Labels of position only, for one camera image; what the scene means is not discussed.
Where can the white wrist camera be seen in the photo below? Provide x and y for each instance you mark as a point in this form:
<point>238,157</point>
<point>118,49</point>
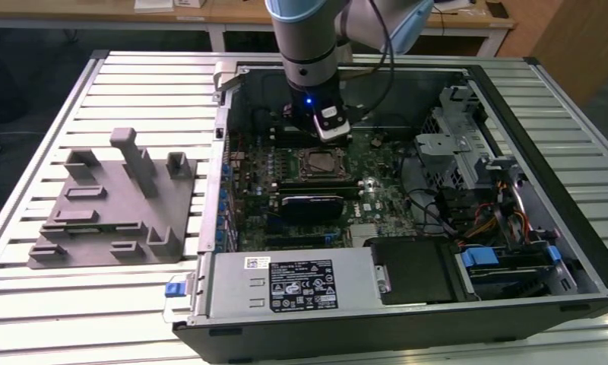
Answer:
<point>334,131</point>

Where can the silver heat sink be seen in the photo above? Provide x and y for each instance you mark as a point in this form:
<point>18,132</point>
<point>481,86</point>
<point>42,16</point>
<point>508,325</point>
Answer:
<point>361,233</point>

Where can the wooden cabinet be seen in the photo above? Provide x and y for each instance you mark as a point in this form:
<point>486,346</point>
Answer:
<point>577,38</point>

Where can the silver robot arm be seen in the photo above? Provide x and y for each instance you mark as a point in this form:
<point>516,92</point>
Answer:
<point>304,45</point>

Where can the small blue bay clip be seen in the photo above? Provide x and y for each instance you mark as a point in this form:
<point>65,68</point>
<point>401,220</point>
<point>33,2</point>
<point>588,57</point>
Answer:
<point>553,254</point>

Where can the grey parts rack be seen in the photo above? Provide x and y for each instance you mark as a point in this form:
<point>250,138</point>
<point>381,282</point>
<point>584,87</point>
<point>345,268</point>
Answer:
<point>126,213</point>

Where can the small white box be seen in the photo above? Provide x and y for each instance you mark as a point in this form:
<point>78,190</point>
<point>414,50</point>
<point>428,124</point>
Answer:
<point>189,3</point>

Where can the black plastic shroud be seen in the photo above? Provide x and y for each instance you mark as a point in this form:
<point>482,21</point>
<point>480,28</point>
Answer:
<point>414,270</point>

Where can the CPU socket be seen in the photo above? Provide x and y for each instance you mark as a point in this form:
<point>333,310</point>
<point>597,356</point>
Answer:
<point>298,176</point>

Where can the metal drive cage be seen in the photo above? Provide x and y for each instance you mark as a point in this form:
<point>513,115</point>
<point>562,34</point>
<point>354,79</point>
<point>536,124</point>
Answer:
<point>445,144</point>

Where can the green motherboard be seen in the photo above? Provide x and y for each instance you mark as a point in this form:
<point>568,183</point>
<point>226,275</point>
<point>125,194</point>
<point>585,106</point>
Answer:
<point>385,213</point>

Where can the black expansion slot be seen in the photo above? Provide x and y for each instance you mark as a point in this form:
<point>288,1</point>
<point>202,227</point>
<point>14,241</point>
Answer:
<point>293,240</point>

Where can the silver CPU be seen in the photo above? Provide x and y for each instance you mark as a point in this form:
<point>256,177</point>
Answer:
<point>321,162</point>

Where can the wooden desk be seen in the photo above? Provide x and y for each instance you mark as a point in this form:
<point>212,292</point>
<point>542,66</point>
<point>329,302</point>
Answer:
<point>81,15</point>

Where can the small black desk item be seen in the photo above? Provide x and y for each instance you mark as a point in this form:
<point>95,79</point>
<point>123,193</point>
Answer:
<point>497,9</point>

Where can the blue case latch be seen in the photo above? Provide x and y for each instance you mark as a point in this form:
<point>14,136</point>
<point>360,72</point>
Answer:
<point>174,289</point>

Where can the grey power supply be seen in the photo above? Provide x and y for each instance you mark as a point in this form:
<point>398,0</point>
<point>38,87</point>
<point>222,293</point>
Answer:
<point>233,285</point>

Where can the black graphics card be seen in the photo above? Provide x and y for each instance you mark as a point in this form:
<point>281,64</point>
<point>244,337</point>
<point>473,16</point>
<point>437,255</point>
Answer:
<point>310,211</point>

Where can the black PC case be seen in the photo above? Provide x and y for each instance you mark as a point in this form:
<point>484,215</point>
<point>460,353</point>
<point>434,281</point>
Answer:
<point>334,338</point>

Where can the blue disk carrier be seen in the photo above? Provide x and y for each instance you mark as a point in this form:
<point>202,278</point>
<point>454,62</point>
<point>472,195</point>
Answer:
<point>478,258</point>

